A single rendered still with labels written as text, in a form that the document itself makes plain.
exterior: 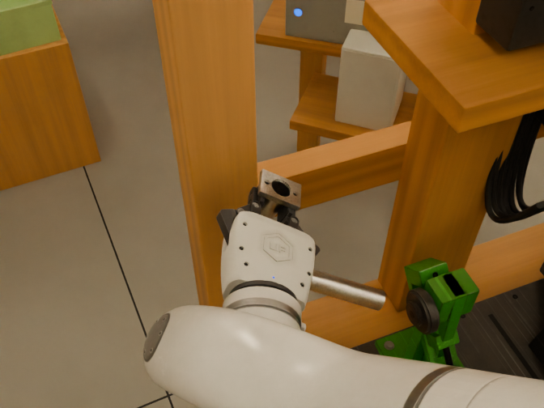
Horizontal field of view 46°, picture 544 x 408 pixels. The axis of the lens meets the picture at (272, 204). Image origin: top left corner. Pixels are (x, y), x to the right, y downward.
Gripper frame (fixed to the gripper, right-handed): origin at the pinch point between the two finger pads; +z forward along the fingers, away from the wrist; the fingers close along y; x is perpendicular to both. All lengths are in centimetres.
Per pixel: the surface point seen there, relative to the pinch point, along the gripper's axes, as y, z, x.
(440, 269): -36.2, 13.3, 11.5
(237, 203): 1.8, 5.9, 7.7
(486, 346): -59, 15, 27
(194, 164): 10.2, 3.1, 1.6
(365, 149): -17.9, 26.5, 5.0
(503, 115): -19.6, 6.6, -21.0
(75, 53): 50, 235, 167
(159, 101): 3, 198, 146
